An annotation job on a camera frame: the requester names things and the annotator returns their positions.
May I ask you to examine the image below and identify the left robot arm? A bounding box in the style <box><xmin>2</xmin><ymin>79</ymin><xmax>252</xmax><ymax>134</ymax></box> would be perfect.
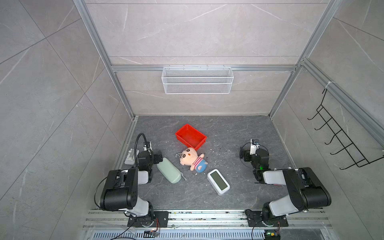
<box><xmin>94</xmin><ymin>133</ymin><xmax>169</xmax><ymax>229</ymax></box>

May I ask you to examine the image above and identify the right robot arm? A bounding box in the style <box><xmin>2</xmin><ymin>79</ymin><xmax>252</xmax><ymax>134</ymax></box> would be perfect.
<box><xmin>239</xmin><ymin>142</ymin><xmax>332</xmax><ymax>227</ymax></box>

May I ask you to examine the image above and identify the red plastic bin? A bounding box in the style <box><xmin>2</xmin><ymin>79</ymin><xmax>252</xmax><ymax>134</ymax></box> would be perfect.
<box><xmin>175</xmin><ymin>124</ymin><xmax>207</xmax><ymax>151</ymax></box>

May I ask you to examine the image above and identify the pale green bottle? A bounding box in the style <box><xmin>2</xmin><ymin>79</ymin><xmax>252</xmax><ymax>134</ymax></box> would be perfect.
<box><xmin>157</xmin><ymin>158</ymin><xmax>182</xmax><ymax>184</ymax></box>

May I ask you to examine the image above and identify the white block on floor edge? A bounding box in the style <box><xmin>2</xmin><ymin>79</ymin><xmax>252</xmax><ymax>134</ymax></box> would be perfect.
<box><xmin>124</xmin><ymin>149</ymin><xmax>135</xmax><ymax>165</ymax></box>

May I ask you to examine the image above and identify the plush doll toy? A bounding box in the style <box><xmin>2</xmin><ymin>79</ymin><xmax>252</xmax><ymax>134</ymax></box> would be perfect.
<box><xmin>178</xmin><ymin>148</ymin><xmax>208</xmax><ymax>173</ymax></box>

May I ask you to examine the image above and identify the white digital clock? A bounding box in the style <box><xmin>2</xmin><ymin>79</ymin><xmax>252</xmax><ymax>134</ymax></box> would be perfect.
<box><xmin>207</xmin><ymin>169</ymin><xmax>231</xmax><ymax>196</ymax></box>

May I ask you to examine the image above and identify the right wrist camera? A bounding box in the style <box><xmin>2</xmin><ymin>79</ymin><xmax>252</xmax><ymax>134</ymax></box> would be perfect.
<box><xmin>250</xmin><ymin>139</ymin><xmax>260</xmax><ymax>155</ymax></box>

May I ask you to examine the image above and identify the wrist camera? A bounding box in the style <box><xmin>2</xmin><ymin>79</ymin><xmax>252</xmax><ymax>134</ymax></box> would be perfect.
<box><xmin>250</xmin><ymin>139</ymin><xmax>260</xmax><ymax>155</ymax></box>
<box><xmin>143</xmin><ymin>142</ymin><xmax>153</xmax><ymax>153</ymax></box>

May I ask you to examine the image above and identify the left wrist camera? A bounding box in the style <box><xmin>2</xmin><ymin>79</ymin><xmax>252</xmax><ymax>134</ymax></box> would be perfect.
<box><xmin>143</xmin><ymin>142</ymin><xmax>153</xmax><ymax>153</ymax></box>

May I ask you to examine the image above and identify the white wire mesh basket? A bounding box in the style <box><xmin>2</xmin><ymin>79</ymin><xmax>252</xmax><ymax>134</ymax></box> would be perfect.
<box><xmin>162</xmin><ymin>67</ymin><xmax>234</xmax><ymax>95</ymax></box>

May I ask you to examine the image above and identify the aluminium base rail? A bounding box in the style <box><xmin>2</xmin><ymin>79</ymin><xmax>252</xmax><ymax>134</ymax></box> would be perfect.
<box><xmin>79</xmin><ymin>209</ymin><xmax>338</xmax><ymax>240</ymax></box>

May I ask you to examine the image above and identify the black wire hook rack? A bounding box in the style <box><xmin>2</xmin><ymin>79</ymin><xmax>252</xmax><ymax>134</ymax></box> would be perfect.
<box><xmin>307</xmin><ymin>89</ymin><xmax>384</xmax><ymax>171</ymax></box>

